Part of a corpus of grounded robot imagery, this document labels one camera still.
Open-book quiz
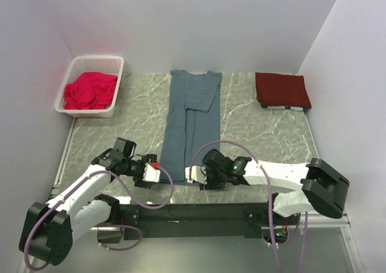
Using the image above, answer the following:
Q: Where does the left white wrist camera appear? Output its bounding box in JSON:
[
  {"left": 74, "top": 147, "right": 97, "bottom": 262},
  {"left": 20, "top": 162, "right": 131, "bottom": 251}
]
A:
[{"left": 143, "top": 162, "right": 160, "bottom": 183}]

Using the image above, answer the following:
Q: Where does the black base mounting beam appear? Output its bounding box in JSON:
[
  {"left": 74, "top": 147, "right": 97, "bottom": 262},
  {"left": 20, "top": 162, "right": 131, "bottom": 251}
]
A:
[{"left": 84, "top": 202, "right": 302, "bottom": 242}]

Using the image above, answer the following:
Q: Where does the folded dark red t-shirt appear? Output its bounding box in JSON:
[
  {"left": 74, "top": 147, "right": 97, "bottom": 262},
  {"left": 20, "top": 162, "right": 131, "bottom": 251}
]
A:
[{"left": 255, "top": 72, "right": 312, "bottom": 110}]

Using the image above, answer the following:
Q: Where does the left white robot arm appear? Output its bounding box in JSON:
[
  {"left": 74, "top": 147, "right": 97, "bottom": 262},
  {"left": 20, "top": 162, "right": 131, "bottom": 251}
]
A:
[{"left": 19, "top": 137, "right": 160, "bottom": 271}]

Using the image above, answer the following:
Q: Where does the crumpled pink-red t-shirt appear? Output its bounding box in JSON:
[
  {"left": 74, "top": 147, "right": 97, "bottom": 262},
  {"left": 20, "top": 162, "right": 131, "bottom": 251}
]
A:
[{"left": 63, "top": 72, "right": 118, "bottom": 110}]

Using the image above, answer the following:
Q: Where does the blue-grey t-shirt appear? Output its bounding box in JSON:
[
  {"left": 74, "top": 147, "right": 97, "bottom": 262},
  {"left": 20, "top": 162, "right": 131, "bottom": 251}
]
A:
[{"left": 160, "top": 70, "right": 223, "bottom": 185}]

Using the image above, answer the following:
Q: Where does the folded white blue t-shirt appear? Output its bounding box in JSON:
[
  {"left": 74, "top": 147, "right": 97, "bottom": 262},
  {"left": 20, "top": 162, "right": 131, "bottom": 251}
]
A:
[{"left": 261, "top": 105, "right": 308, "bottom": 113}]

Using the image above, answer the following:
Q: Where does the aluminium rail frame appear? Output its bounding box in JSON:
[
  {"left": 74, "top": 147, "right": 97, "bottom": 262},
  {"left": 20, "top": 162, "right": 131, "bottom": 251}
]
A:
[{"left": 17, "top": 116, "right": 365, "bottom": 273}]

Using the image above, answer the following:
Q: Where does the white plastic laundry basket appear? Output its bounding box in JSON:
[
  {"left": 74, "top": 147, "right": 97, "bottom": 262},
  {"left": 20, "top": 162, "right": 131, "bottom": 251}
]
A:
[{"left": 55, "top": 55, "right": 124, "bottom": 118}]

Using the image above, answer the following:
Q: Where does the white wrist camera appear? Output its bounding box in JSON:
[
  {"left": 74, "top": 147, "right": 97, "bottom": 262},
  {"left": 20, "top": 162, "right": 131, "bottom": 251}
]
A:
[
  {"left": 143, "top": 162, "right": 160, "bottom": 183},
  {"left": 185, "top": 166, "right": 207, "bottom": 184}
]

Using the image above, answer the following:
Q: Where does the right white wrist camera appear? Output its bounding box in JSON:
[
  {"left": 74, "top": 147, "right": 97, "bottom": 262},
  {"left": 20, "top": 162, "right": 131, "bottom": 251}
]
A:
[{"left": 185, "top": 166, "right": 207, "bottom": 184}]

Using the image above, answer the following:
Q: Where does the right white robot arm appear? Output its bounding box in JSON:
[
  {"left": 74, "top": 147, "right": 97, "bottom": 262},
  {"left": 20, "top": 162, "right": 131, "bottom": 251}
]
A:
[{"left": 185, "top": 149, "right": 350, "bottom": 224}]

